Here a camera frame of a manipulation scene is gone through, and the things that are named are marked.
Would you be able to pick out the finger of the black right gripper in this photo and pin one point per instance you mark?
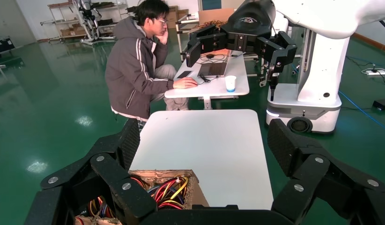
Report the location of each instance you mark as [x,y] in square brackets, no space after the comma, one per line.
[205,42]
[281,51]

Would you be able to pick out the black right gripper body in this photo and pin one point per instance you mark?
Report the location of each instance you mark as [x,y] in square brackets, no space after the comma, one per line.
[251,24]

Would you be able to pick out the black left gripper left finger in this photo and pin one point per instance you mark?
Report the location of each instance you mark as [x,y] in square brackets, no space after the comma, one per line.
[111,174]

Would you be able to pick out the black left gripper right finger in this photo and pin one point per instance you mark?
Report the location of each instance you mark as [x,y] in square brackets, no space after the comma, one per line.
[307,167]

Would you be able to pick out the brown cardboard divider box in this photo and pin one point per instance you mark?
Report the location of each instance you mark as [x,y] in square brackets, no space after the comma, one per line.
[198,195]

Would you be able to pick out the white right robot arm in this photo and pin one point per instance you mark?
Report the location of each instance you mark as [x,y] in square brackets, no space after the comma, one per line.
[329,15]

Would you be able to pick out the flat black box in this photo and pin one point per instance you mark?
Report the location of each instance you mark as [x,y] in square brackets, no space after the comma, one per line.
[383,104]

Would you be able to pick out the flat cardboard sheet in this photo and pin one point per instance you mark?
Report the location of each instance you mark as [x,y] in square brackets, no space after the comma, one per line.
[211,15]

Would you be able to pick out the grey laptop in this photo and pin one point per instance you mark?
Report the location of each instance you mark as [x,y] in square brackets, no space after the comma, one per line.
[212,70]

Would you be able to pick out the white metal rack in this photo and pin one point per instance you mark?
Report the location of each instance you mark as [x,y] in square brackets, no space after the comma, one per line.
[180,24]

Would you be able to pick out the black smartphone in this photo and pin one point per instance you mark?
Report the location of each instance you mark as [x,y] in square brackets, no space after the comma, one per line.
[184,74]

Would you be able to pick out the stacked cardboard boxes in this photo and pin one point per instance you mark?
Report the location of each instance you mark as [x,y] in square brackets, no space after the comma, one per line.
[173,17]

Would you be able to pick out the white robot torso and base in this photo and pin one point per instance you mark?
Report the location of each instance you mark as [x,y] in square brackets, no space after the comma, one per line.
[319,77]

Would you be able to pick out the white office desk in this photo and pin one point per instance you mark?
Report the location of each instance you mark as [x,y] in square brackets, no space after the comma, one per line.
[217,88]

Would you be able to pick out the white paper cup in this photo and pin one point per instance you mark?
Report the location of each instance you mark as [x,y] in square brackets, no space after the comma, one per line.
[230,83]

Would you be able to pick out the person in grey jacket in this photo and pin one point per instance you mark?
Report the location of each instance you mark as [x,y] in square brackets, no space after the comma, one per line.
[133,68]

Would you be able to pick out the white power strip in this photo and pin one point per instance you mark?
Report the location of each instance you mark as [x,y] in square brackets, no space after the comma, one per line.
[376,72]

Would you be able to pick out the dark humanoid robot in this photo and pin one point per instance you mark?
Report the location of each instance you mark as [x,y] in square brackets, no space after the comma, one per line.
[87,18]

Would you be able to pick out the metal storage shelf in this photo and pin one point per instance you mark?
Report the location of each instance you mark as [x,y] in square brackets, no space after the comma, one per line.
[70,31]

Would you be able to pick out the black equipment case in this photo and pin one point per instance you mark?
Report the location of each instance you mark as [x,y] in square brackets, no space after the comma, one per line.
[3,46]

